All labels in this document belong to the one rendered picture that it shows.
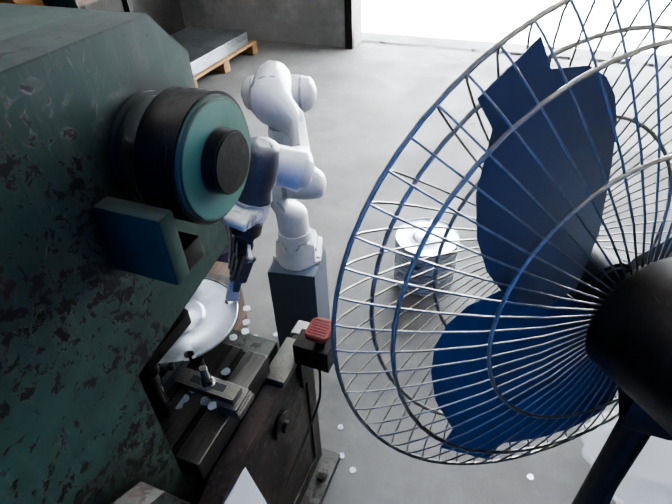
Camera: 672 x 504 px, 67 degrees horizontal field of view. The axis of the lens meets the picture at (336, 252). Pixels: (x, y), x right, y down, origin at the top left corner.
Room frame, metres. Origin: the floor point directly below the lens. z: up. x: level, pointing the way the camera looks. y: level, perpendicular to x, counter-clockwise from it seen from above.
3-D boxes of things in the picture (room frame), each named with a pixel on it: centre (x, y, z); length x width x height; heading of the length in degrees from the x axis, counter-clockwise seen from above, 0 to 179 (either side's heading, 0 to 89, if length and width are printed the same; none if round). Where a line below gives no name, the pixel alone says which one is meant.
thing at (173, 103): (0.64, 0.22, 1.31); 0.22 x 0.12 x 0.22; 157
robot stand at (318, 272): (1.48, 0.15, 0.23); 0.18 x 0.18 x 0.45; 76
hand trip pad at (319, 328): (0.84, 0.05, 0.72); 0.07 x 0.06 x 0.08; 157
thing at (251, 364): (0.76, 0.44, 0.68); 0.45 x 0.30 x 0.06; 67
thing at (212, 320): (0.87, 0.39, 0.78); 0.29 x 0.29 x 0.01
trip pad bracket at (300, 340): (0.84, 0.07, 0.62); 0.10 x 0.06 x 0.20; 67
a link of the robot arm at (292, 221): (1.49, 0.19, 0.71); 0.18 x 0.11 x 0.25; 80
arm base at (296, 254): (1.52, 0.14, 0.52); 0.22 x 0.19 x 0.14; 166
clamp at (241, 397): (0.69, 0.29, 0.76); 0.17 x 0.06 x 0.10; 67
